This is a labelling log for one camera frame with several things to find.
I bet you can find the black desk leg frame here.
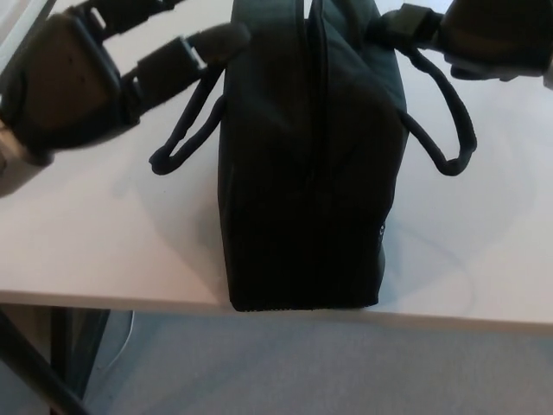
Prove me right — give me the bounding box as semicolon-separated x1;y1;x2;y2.
0;304;111;415

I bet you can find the white floor cable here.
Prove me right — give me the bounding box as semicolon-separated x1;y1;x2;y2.
97;313;135;373

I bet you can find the black fabric lunch bag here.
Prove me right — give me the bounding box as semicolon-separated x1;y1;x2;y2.
149;0;479;313

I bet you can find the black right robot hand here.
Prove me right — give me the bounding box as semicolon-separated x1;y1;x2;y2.
379;0;553;83

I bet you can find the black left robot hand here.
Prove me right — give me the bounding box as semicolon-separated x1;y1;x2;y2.
0;0;254;168

